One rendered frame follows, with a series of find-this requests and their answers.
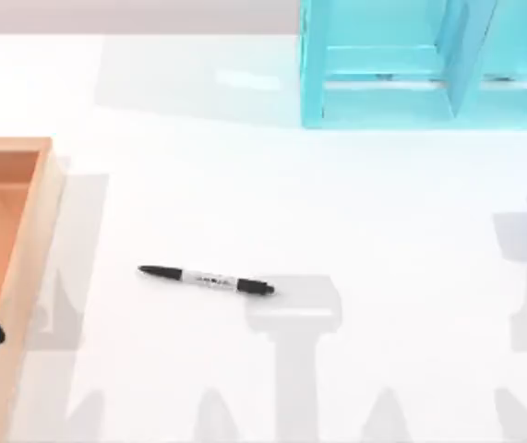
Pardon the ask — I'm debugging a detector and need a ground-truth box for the black and white marker pen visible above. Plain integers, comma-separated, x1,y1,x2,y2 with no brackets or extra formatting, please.
137,264,276,296

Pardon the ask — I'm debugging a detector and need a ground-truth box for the light blue rack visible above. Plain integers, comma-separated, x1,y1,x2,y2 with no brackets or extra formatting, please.
298,0,527,130

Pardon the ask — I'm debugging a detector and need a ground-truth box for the shallow salmon-coloured box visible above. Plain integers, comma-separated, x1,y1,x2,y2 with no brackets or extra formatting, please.
0,137,66,443

